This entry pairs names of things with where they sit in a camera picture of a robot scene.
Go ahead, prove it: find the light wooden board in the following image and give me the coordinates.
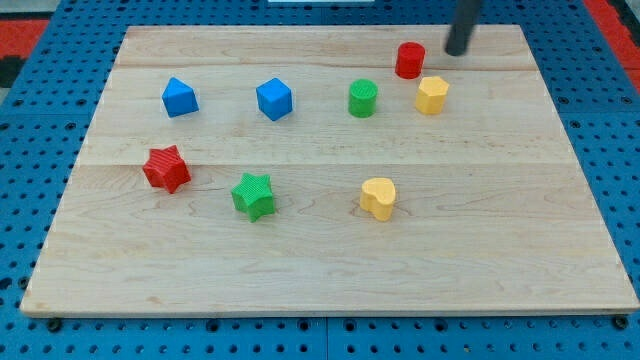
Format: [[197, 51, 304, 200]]
[[21, 25, 639, 318]]

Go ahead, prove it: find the red star block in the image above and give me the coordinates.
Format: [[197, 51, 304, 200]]
[[142, 145, 191, 194]]

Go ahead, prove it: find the blue triangular prism block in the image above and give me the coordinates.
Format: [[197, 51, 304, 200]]
[[161, 77, 199, 118]]

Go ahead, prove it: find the yellow hexagon block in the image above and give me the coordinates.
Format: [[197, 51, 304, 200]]
[[414, 76, 450, 115]]

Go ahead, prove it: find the blue cube block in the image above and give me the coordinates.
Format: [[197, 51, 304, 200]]
[[256, 78, 293, 121]]

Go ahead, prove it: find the green cylinder block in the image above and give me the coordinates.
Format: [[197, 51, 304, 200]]
[[348, 79, 378, 118]]

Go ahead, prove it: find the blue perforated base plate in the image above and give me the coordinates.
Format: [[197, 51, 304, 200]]
[[1, 1, 639, 359]]

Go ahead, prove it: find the green star block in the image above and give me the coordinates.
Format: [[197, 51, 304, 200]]
[[231, 173, 276, 222]]

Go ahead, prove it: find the yellow heart block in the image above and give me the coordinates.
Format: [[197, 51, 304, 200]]
[[359, 177, 397, 222]]

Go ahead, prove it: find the red cylinder block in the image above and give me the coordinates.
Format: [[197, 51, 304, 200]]
[[395, 42, 426, 79]]

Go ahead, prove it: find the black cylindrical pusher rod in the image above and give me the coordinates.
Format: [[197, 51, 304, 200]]
[[444, 0, 483, 57]]

